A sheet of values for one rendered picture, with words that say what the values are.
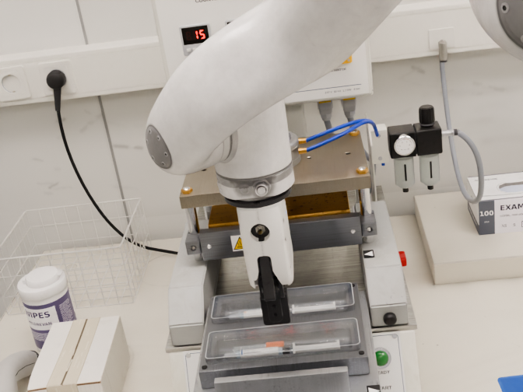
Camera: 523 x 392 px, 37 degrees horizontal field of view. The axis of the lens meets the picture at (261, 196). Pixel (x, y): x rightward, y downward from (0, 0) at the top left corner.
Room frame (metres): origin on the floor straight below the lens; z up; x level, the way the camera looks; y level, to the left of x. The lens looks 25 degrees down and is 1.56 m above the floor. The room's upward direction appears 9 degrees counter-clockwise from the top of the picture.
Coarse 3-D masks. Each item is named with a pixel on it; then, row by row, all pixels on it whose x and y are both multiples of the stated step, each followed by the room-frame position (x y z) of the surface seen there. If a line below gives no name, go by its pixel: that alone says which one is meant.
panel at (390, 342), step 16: (384, 336) 0.88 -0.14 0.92; (400, 336) 0.88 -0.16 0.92; (192, 352) 0.91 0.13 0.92; (400, 352) 0.87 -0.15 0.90; (192, 368) 0.90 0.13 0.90; (384, 368) 0.86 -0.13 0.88; (400, 368) 0.86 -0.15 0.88; (192, 384) 0.89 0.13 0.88; (384, 384) 0.85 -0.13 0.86; (400, 384) 0.85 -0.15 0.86
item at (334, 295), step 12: (300, 288) 0.90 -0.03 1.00; (312, 288) 0.89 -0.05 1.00; (324, 288) 0.89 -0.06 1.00; (336, 288) 0.88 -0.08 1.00; (348, 288) 0.88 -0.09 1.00; (216, 300) 0.90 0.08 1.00; (228, 300) 0.89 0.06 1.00; (240, 300) 0.89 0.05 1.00; (252, 300) 0.89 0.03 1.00; (300, 300) 0.87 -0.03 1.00; (312, 300) 0.86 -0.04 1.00; (324, 300) 0.86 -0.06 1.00; (336, 300) 0.86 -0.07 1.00; (348, 300) 0.85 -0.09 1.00; (216, 312) 0.87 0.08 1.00; (228, 312) 0.87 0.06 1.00; (240, 312) 0.86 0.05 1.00; (252, 312) 0.86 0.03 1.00
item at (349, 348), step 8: (208, 336) 0.82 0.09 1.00; (272, 352) 0.78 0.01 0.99; (280, 352) 0.76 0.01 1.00; (288, 352) 0.76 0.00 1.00; (296, 352) 0.76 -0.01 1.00; (304, 352) 0.76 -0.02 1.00; (312, 352) 0.76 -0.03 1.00; (320, 352) 0.76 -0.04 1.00; (328, 352) 0.76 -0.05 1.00; (208, 360) 0.77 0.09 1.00; (216, 360) 0.77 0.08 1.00; (224, 360) 0.77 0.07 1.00; (232, 360) 0.77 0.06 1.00; (240, 360) 0.77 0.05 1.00; (248, 360) 0.77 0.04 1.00
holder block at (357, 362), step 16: (208, 320) 0.87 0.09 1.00; (256, 320) 0.85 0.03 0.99; (304, 320) 0.83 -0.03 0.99; (320, 320) 0.83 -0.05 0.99; (336, 352) 0.76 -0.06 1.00; (352, 352) 0.75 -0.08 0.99; (208, 368) 0.77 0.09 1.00; (224, 368) 0.76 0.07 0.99; (240, 368) 0.76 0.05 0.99; (256, 368) 0.75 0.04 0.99; (272, 368) 0.75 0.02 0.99; (288, 368) 0.75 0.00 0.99; (304, 368) 0.75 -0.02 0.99; (320, 368) 0.75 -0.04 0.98; (352, 368) 0.74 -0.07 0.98; (368, 368) 0.74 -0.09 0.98; (208, 384) 0.76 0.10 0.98
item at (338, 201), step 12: (336, 192) 1.06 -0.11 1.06; (228, 204) 1.08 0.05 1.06; (288, 204) 1.05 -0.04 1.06; (300, 204) 1.04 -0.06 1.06; (312, 204) 1.03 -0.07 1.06; (324, 204) 1.03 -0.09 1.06; (336, 204) 1.02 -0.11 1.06; (348, 204) 1.02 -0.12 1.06; (216, 216) 1.04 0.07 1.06; (228, 216) 1.04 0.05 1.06; (288, 216) 1.01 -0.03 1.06; (300, 216) 1.01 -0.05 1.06; (312, 216) 1.00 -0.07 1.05
